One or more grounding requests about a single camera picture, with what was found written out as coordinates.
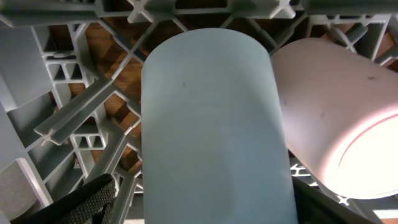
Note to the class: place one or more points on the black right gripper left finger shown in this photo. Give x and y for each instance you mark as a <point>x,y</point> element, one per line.
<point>91,203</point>

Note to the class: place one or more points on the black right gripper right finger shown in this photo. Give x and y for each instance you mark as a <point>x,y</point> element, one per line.
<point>313,207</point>

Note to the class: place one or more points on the grey dishwasher rack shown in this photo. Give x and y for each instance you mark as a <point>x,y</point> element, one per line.
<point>71,78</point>

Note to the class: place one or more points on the pink cup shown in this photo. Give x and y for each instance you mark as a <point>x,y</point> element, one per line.
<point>340,117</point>

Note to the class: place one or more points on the blue cup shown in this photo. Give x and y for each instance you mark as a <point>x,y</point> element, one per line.
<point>213,146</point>

